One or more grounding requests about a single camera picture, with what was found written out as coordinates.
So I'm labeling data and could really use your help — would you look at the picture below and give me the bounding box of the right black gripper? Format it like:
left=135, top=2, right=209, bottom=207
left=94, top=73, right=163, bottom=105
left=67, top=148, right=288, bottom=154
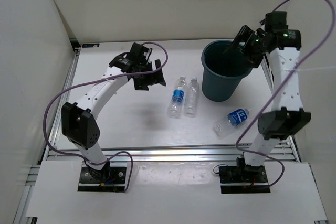
left=224, top=25, right=268, bottom=69

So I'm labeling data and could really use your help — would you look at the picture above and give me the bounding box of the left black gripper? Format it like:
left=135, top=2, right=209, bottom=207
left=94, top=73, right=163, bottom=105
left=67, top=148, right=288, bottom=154
left=133, top=59, right=166, bottom=91

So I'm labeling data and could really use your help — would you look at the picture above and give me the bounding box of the clear bottle blue label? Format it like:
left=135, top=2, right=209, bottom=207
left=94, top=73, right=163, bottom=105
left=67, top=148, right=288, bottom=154
left=167, top=76, right=187, bottom=119

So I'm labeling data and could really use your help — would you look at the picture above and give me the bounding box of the crushed bottle blue label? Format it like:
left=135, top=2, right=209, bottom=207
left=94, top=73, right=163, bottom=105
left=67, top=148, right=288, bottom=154
left=212, top=109, right=250, bottom=138

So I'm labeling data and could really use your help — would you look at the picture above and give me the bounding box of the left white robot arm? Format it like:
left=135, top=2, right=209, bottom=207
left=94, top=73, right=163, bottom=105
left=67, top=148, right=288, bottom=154
left=61, top=43, right=166, bottom=183

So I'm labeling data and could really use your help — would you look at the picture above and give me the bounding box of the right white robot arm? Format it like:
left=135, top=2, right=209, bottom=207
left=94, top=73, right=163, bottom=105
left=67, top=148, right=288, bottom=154
left=228, top=11, right=311, bottom=182

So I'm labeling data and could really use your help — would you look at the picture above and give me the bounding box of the dark teal plastic bin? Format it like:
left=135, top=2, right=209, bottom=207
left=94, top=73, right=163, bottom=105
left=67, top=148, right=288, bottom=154
left=201, top=40, right=253, bottom=102

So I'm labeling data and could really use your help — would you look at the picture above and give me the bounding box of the clear bottle no label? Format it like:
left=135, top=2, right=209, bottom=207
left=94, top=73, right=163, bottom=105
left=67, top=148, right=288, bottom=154
left=184, top=77, right=200, bottom=117

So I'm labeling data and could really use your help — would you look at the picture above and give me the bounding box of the left blue sticker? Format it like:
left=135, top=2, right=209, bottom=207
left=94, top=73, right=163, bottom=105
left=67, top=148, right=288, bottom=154
left=81, top=43, right=100, bottom=48

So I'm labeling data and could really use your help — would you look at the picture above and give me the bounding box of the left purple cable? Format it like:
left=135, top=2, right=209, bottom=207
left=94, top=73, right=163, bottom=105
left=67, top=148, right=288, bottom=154
left=43, top=41, right=170, bottom=193

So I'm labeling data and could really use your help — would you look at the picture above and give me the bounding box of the purple cable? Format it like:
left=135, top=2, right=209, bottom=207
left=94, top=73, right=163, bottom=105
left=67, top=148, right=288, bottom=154
left=43, top=41, right=170, bottom=193
left=235, top=0, right=336, bottom=188

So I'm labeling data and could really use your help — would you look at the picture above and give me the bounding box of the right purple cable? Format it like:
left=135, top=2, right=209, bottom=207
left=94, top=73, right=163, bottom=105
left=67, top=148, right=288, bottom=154
left=235, top=0, right=336, bottom=188

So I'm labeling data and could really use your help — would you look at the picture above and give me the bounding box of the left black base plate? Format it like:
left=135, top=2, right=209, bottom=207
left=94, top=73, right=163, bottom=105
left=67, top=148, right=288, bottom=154
left=77, top=164, right=127, bottom=193

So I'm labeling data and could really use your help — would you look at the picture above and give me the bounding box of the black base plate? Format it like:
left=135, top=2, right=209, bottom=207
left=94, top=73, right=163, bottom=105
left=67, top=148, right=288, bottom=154
left=213, top=157, right=270, bottom=194
left=77, top=164, right=127, bottom=193

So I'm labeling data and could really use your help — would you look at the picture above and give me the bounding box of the aluminium front rail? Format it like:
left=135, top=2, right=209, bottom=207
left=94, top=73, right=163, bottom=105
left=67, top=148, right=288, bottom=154
left=44, top=141, right=299, bottom=164

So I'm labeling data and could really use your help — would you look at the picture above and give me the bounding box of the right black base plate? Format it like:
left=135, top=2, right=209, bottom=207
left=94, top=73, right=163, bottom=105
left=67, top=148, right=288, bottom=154
left=213, top=157, right=270, bottom=194

